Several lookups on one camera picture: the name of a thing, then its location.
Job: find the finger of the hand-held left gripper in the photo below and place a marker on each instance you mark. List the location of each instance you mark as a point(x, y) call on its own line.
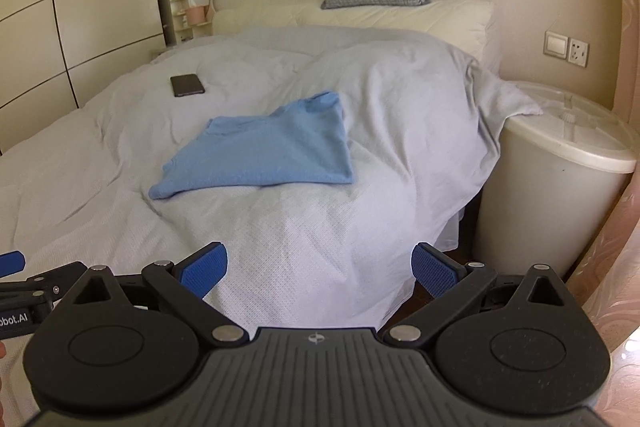
point(11, 264)
point(60, 279)

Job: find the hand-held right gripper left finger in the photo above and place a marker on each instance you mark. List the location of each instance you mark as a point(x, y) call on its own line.
point(205, 267)

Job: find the white round lidded bin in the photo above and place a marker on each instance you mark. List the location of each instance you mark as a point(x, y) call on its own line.
point(540, 197)

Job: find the white light switch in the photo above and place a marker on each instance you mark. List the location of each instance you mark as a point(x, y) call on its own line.
point(556, 44)

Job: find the black smartphone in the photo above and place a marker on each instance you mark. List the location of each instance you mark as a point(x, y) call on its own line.
point(187, 85)

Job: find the white shelf rack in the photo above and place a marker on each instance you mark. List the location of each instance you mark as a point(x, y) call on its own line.
point(180, 22)

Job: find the white wall socket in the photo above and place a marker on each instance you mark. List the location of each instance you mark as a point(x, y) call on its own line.
point(579, 52)

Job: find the long cream pillow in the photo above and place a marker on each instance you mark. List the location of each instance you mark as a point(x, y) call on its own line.
point(400, 19)

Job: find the cream wardrobe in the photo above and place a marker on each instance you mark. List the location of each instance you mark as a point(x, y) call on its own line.
point(80, 17)

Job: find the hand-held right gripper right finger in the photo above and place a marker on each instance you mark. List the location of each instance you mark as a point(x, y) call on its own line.
point(434, 273)

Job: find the white bed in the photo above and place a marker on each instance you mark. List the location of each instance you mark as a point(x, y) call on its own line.
point(325, 237)

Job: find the light blue printed t-shirt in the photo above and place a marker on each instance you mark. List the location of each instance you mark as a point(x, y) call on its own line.
point(270, 152)

